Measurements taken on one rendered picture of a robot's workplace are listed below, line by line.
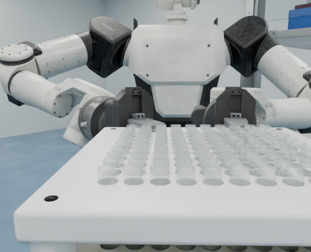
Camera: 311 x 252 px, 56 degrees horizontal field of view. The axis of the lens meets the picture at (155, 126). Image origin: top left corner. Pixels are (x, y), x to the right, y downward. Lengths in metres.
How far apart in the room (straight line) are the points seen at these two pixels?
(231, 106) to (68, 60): 0.51
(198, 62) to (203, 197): 0.65
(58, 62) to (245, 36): 0.51
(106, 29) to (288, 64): 0.50
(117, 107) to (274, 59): 0.54
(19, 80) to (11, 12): 5.29
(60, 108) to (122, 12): 6.13
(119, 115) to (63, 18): 6.10
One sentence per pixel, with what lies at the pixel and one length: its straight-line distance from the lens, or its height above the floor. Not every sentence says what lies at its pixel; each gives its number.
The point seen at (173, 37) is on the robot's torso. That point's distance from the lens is 0.81.
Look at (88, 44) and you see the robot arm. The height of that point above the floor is 1.19.
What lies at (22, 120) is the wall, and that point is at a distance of 5.96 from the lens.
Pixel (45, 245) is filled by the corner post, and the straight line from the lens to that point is 0.18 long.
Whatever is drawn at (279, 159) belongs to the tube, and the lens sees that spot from 0.23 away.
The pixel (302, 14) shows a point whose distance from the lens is 1.13.
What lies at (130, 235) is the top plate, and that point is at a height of 1.03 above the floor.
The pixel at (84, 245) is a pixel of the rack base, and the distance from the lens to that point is 0.22.
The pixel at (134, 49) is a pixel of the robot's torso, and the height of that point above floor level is 1.18.
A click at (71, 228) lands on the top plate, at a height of 1.03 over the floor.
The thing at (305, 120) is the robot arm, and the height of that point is 1.01.
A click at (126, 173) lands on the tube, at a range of 0.19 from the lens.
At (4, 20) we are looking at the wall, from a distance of 5.89.
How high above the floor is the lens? 1.11
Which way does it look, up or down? 10 degrees down
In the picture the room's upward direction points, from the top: straight up
